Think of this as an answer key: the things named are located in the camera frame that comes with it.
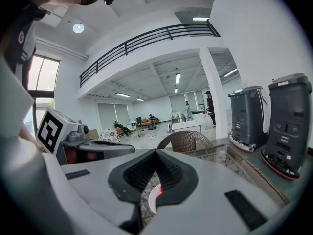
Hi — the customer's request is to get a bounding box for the brown wicker chair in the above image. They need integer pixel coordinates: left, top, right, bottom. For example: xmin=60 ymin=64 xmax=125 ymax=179
xmin=156 ymin=130 xmax=214 ymax=154

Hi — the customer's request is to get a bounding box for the wide grey window blind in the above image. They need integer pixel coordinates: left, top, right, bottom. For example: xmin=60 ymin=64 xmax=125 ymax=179
xmin=97 ymin=102 xmax=131 ymax=132

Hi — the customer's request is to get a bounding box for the person's left forearm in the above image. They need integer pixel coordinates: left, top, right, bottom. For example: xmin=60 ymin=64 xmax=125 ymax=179
xmin=18 ymin=124 xmax=47 ymax=154

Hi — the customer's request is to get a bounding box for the dark frame window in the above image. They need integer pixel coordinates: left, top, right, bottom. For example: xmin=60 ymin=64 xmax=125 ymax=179
xmin=26 ymin=53 xmax=61 ymax=133

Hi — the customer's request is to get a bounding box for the black balcony railing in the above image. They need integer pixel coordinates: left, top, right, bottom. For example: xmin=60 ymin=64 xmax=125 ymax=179
xmin=79 ymin=23 xmax=221 ymax=88

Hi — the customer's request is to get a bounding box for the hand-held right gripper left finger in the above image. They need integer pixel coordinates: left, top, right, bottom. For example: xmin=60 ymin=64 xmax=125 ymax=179
xmin=61 ymin=149 xmax=156 ymax=235

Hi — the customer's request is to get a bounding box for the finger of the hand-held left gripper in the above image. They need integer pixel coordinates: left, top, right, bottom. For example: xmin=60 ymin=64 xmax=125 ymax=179
xmin=82 ymin=140 xmax=136 ymax=159

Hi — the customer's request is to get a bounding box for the glass top wicker table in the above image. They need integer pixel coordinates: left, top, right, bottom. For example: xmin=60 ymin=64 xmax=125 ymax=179
xmin=140 ymin=143 xmax=291 ymax=220

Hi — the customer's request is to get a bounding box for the white plate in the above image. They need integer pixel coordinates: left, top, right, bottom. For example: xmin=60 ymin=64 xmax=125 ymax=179
xmin=148 ymin=183 xmax=163 ymax=215

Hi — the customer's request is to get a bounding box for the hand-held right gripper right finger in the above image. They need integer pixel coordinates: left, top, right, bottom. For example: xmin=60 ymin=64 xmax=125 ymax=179
xmin=146 ymin=149 xmax=282 ymax=235

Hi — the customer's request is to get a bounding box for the grey gripper-mounted camera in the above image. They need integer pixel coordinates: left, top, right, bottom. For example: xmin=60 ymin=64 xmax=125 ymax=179
xmin=67 ymin=124 xmax=90 ymax=142

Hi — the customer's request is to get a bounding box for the floral cushion gold frame chair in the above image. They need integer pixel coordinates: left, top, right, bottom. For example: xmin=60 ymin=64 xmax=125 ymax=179
xmin=98 ymin=128 xmax=121 ymax=142

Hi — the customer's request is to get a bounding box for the stack of cardboard boxes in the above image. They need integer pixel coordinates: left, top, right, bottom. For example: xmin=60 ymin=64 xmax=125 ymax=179
xmin=89 ymin=128 xmax=101 ymax=141

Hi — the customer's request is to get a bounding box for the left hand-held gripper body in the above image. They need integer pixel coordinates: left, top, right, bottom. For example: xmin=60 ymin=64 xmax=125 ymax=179
xmin=36 ymin=107 xmax=84 ymax=165

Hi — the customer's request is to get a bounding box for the person's black white top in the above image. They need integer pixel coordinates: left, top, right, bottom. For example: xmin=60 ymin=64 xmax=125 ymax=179
xmin=0 ymin=2 xmax=48 ymax=142

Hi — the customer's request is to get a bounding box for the white metal-frame table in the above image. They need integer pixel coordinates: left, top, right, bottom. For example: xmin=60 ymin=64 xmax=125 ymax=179
xmin=171 ymin=121 xmax=202 ymax=134

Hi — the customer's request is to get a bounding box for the black delivery robot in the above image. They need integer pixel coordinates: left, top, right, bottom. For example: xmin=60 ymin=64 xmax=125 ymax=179
xmin=261 ymin=72 xmax=313 ymax=181
xmin=227 ymin=85 xmax=266 ymax=153

